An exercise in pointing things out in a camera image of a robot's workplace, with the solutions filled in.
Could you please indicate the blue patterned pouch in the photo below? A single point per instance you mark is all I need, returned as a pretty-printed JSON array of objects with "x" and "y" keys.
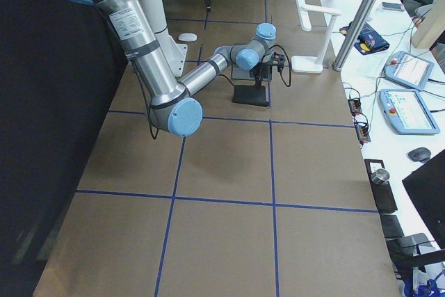
[{"x": 369, "y": 41}]

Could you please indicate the black desk mouse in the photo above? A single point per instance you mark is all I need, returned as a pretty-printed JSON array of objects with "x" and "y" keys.
[{"x": 420, "y": 154}]

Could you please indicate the silver metal cylinder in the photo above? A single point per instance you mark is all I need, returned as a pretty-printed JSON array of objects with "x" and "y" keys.
[{"x": 379, "y": 176}]

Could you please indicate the white computer mouse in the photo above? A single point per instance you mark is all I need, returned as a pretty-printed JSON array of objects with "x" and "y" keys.
[{"x": 187, "y": 37}]

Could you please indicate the aluminium frame post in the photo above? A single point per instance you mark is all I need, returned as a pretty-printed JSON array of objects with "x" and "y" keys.
[{"x": 356, "y": 26}]

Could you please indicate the teach pendant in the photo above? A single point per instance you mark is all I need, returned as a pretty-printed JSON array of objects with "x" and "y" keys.
[
  {"x": 406, "y": 112},
  {"x": 408, "y": 70}
]

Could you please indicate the far teach pendant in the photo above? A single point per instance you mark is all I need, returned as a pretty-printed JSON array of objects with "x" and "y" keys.
[{"x": 408, "y": 70}]

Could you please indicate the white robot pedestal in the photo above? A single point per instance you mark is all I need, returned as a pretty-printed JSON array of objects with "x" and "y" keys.
[{"x": 174, "y": 53}]

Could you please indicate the grey laptop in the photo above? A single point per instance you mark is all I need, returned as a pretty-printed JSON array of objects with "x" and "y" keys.
[{"x": 249, "y": 75}]

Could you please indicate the near teach pendant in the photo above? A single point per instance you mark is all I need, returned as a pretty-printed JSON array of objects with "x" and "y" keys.
[{"x": 406, "y": 112}]

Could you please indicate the black mouse pad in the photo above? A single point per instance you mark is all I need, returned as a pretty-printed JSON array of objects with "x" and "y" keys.
[{"x": 250, "y": 95}]

